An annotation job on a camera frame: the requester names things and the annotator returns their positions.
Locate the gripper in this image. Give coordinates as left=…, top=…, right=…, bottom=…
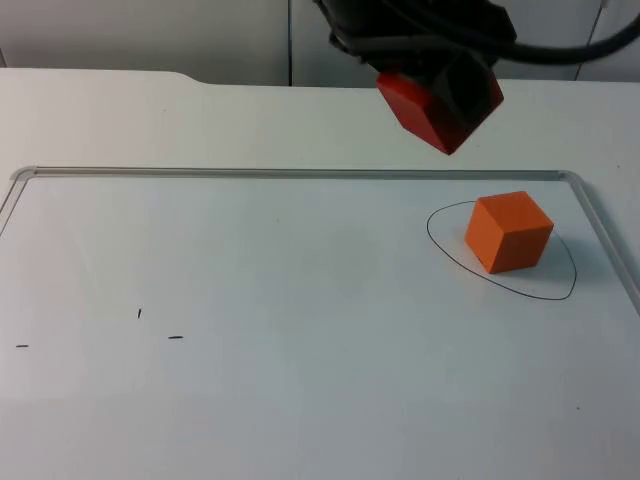
left=313, top=0, right=518, bottom=130

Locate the orange cube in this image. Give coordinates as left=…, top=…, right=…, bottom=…
left=463, top=190, right=555, bottom=275

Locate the black cable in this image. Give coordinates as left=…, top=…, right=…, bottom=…
left=492, top=17, right=640, bottom=65

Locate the red cube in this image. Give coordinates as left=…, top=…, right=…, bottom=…
left=375, top=69, right=505, bottom=156

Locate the grey-framed whiteboard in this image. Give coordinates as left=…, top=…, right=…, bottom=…
left=0, top=165, right=640, bottom=480

